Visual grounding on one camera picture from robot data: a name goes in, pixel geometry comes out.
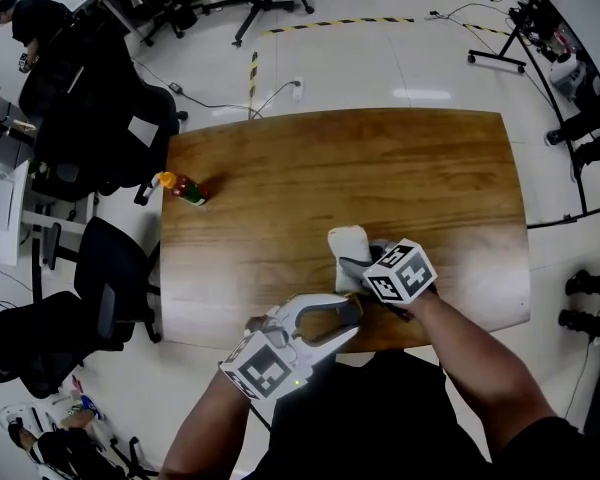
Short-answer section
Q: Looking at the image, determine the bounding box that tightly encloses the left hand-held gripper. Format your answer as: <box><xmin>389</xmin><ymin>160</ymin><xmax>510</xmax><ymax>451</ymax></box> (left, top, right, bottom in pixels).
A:
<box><xmin>219</xmin><ymin>292</ymin><xmax>361</xmax><ymax>402</ymax></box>

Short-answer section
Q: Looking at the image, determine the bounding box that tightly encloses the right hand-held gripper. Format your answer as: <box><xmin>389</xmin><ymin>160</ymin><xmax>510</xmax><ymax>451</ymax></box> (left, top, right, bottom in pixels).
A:
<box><xmin>338</xmin><ymin>237</ymin><xmax>439</xmax><ymax>322</ymax></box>

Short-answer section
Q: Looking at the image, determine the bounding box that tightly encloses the white cloth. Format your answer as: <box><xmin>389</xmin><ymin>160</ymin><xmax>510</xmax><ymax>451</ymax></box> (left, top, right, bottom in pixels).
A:
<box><xmin>326</xmin><ymin>224</ymin><xmax>376</xmax><ymax>295</ymax></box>

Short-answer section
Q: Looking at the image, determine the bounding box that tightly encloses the hot sauce bottle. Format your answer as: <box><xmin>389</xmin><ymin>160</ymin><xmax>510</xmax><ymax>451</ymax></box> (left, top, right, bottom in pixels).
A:
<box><xmin>157</xmin><ymin>170</ymin><xmax>211</xmax><ymax>208</ymax></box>

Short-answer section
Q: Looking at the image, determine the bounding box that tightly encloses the person's right forearm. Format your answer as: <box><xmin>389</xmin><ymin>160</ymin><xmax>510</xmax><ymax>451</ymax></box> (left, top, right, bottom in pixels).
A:
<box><xmin>407</xmin><ymin>287</ymin><xmax>561</xmax><ymax>457</ymax></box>

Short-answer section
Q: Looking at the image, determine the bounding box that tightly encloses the person's left forearm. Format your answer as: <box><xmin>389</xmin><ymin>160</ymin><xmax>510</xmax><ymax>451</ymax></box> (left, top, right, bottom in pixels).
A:
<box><xmin>158</xmin><ymin>372</ymin><xmax>254</xmax><ymax>480</ymax></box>

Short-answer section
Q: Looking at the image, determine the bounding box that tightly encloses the person's black clothing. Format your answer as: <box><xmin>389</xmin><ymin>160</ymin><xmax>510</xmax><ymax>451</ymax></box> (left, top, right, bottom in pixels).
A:
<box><xmin>239</xmin><ymin>348</ymin><xmax>600</xmax><ymax>480</ymax></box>

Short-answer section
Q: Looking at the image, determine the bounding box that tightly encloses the short yellow black floor tape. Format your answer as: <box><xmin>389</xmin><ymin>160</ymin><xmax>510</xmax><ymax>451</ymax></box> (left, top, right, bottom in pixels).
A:
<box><xmin>462</xmin><ymin>21</ymin><xmax>512</xmax><ymax>37</ymax></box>
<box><xmin>247</xmin><ymin>51</ymin><xmax>260</xmax><ymax>119</ymax></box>

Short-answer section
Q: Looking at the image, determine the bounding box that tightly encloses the long yellow black floor tape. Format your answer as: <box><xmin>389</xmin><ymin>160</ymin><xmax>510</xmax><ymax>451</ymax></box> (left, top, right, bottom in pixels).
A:
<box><xmin>262</xmin><ymin>16</ymin><xmax>415</xmax><ymax>36</ymax></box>

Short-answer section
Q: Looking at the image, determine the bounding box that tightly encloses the blue white shoe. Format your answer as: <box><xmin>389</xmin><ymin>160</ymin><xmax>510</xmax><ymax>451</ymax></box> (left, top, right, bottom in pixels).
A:
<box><xmin>77</xmin><ymin>393</ymin><xmax>105</xmax><ymax>422</ymax></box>

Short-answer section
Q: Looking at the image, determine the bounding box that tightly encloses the white side desk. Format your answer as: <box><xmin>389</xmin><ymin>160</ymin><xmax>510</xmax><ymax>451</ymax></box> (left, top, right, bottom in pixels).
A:
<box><xmin>9</xmin><ymin>160</ymin><xmax>99</xmax><ymax>269</ymax></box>

